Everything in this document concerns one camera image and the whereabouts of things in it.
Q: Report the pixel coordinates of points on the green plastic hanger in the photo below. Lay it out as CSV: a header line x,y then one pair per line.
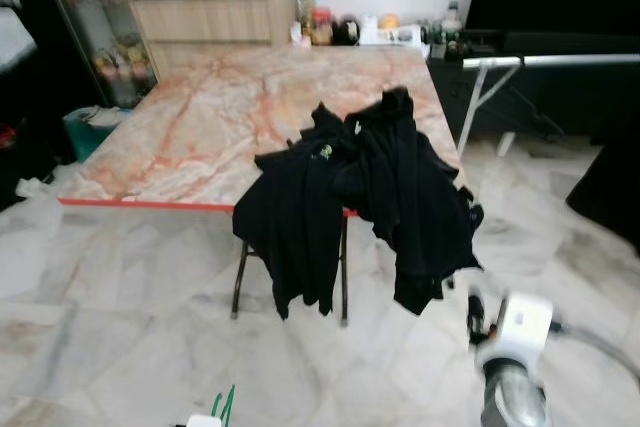
x,y
230,402

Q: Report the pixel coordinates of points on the black low TV console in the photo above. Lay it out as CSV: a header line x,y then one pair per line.
x,y
560,97

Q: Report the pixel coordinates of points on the silver metal clothes rack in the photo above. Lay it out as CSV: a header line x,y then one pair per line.
x,y
560,60

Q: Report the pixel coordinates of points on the pink marble table red edge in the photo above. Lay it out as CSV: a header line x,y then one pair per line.
x,y
200,127

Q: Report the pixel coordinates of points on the green plastic bin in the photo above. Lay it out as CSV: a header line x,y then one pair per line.
x,y
85,137

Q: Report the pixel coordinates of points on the glass display cabinet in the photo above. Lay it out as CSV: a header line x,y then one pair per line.
x,y
110,57

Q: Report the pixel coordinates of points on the white plastic bag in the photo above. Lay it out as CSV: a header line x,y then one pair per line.
x,y
45,187

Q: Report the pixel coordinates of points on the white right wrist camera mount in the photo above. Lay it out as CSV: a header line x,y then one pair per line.
x,y
522,322

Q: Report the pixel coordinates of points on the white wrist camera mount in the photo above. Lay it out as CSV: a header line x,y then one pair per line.
x,y
522,322
203,421

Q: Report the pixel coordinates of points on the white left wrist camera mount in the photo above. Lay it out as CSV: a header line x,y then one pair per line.
x,y
203,421

